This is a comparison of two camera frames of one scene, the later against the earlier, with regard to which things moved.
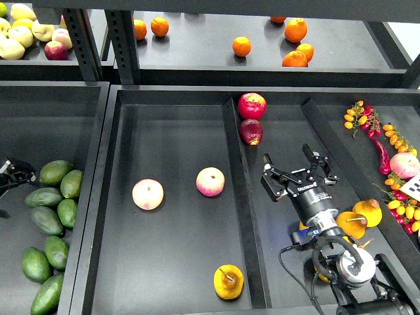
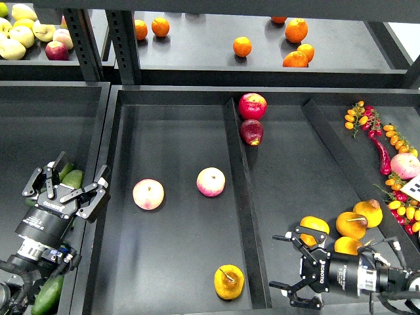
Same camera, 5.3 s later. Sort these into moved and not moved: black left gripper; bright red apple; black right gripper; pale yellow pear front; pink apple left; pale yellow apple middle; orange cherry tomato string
Moved: black left gripper; black right gripper
Not moved: bright red apple; pink apple left; pale yellow pear front; orange cherry tomato string; pale yellow apple middle
